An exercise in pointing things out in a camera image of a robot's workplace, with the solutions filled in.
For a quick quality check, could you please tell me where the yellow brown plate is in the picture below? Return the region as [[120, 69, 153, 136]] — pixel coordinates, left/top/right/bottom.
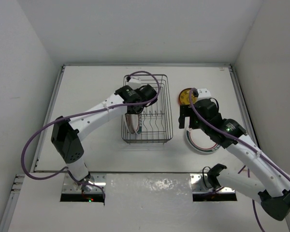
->
[[178, 88, 191, 105]]

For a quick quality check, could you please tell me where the white patterned plate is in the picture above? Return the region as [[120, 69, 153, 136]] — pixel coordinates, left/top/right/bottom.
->
[[125, 114, 139, 134]]

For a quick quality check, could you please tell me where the white plate dark rim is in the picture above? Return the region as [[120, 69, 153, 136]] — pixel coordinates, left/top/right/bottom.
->
[[185, 127, 220, 155]]

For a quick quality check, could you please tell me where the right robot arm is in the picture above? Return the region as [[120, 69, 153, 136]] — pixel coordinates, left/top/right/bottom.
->
[[178, 99, 290, 221]]

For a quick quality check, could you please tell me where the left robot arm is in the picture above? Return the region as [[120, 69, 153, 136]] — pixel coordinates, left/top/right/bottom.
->
[[51, 85, 158, 182]]

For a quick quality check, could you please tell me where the white plate green rim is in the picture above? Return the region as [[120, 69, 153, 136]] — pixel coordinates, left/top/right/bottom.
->
[[135, 114, 143, 135]]

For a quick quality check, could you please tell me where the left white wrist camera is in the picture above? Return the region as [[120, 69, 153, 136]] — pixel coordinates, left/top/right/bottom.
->
[[126, 76, 142, 90]]

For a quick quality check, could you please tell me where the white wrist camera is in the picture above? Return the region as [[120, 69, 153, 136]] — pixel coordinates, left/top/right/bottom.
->
[[126, 76, 142, 90], [192, 88, 212, 101]]

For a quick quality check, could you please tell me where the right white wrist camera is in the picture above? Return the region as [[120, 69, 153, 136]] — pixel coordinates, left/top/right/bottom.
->
[[192, 88, 212, 101]]

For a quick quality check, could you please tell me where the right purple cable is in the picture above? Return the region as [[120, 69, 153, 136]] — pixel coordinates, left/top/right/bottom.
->
[[189, 88, 290, 232]]

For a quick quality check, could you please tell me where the metal wire dish rack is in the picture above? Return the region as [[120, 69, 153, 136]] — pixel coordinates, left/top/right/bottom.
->
[[121, 74, 173, 144]]

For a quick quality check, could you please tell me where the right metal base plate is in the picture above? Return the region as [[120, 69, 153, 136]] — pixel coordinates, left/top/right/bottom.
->
[[190, 173, 236, 194]]

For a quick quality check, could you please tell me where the metal base plate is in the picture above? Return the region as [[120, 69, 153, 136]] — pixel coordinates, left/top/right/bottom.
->
[[190, 173, 236, 194], [62, 173, 106, 194]]

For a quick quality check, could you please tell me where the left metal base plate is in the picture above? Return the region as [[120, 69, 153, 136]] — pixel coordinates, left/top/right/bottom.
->
[[62, 173, 106, 194]]

